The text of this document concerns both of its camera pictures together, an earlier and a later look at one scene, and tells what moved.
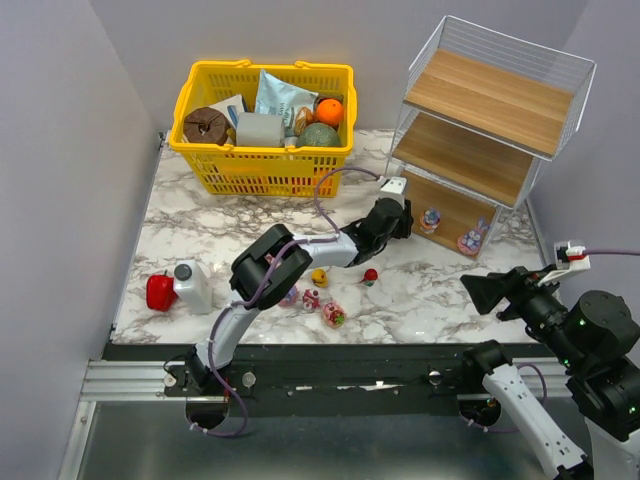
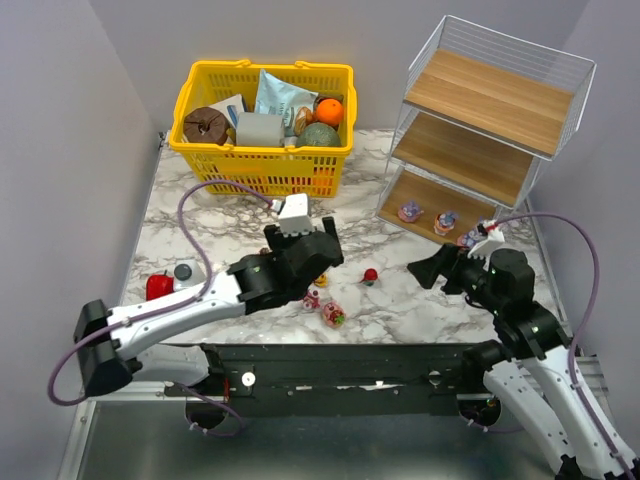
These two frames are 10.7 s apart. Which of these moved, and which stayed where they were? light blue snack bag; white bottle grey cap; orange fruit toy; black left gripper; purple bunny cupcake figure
Moved: purple bunny cupcake figure; black left gripper
Stayed: white bottle grey cap; orange fruit toy; light blue snack bag
